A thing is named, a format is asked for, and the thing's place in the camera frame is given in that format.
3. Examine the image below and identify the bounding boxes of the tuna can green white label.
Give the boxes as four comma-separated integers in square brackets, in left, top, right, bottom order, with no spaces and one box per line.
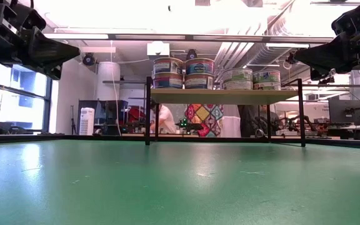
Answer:
[253,81,281,91]
[221,67,254,83]
[222,80,254,91]
[252,69,281,84]

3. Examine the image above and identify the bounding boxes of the salmon can blue red label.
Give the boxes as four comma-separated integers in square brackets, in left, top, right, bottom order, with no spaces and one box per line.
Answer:
[184,72,216,89]
[152,72,184,89]
[153,57,184,75]
[184,57,216,75]

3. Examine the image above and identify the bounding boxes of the wooden shelf black metal legs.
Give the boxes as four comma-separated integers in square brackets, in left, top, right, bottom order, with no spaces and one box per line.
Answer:
[144,76,306,148]

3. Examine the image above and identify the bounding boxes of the black background monitor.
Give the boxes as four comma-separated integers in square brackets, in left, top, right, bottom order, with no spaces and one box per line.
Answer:
[328,99,360,126]

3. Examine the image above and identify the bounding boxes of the white round column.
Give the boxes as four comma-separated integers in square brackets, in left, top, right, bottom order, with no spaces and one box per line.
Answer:
[97,61,121,101]

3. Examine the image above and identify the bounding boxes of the white cylinder appliance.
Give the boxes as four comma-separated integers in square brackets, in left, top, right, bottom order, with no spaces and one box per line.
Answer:
[79,107,96,136]

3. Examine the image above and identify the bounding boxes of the person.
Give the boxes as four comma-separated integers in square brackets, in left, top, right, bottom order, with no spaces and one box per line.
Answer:
[150,99,178,134]
[259,104,281,134]

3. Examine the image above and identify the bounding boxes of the black cabinet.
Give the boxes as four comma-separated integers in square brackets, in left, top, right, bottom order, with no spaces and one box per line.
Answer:
[77,99,129,135]

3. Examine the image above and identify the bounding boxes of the dark hanging cloth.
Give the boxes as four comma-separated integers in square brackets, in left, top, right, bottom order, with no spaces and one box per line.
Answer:
[237,104,261,138]

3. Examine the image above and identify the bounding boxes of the red fabric object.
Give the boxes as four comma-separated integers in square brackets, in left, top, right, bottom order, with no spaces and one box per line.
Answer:
[126,106,146,124]

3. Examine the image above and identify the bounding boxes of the long ceiling light bar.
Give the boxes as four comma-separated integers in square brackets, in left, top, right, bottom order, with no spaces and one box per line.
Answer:
[44,32,334,43]

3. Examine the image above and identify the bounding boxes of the white ceiling box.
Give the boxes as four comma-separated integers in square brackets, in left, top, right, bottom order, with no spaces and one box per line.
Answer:
[146,42,171,59]

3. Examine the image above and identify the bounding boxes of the white cloth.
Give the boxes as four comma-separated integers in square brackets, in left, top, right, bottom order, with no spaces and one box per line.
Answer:
[222,104,242,138]

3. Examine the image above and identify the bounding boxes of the colourful patchwork quilt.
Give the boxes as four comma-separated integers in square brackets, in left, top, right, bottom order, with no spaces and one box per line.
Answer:
[184,103,225,138]

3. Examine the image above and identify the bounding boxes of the green table mat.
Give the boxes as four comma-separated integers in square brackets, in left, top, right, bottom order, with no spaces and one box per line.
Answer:
[0,140,360,225]

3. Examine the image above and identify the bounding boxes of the dark window frame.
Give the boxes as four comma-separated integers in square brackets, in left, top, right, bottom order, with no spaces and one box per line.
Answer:
[0,62,53,132]

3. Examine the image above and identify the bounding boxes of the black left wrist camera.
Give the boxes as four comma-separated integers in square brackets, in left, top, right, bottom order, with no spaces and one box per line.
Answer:
[11,2,48,32]

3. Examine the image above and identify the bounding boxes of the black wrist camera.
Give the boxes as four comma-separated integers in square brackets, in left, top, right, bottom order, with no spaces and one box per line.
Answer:
[331,2,360,36]
[11,2,48,32]

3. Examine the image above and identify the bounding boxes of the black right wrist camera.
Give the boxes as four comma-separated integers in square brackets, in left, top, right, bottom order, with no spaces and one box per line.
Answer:
[331,2,360,36]

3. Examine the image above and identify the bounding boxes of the ribbed silver ceiling duct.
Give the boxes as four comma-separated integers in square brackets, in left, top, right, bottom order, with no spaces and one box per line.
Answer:
[214,42,295,83]

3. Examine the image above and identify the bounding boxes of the black metal table frame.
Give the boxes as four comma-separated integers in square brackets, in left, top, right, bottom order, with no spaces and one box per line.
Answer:
[0,132,360,151]

